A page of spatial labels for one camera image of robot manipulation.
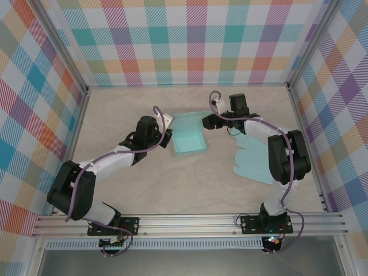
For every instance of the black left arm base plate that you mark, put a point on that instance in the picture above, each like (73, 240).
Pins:
(132, 225)

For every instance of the aluminium left side rail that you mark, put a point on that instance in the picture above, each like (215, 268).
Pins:
(75, 138)

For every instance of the grey metal panel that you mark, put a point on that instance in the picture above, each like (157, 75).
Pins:
(187, 263)

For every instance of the aluminium right side rail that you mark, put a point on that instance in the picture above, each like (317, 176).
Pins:
(296, 109)

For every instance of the aluminium right frame post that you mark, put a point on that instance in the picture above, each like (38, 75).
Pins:
(312, 37)

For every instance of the teal paper box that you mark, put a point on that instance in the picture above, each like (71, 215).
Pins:
(187, 135)
(250, 161)

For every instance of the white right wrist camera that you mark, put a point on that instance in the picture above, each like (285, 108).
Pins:
(220, 104)

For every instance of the aluminium frame post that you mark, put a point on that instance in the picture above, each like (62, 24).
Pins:
(59, 43)
(312, 37)

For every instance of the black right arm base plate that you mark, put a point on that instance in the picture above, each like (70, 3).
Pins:
(247, 225)

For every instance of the aluminium left frame post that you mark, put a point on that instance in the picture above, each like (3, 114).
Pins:
(59, 43)

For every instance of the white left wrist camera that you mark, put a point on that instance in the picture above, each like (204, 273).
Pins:
(166, 119)

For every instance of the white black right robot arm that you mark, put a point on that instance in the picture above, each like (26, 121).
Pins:
(287, 155)

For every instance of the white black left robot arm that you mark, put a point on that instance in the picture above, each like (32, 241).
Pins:
(109, 164)

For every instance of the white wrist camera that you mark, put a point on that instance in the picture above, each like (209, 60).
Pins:
(220, 104)
(166, 119)

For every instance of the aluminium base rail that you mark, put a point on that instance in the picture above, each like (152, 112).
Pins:
(187, 225)

